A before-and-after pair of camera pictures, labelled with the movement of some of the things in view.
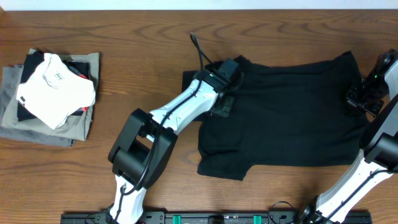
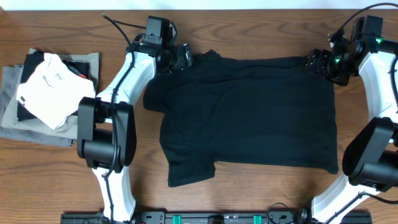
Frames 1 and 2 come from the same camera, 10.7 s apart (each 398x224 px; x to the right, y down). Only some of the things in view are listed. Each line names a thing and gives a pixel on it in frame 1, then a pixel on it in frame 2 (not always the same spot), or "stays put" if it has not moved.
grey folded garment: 11,76 stays put
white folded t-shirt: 54,91 stays put
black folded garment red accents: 81,68 stays put
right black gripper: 352,99 -> 323,55
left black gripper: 226,112 -> 185,59
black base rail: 212,217 stays put
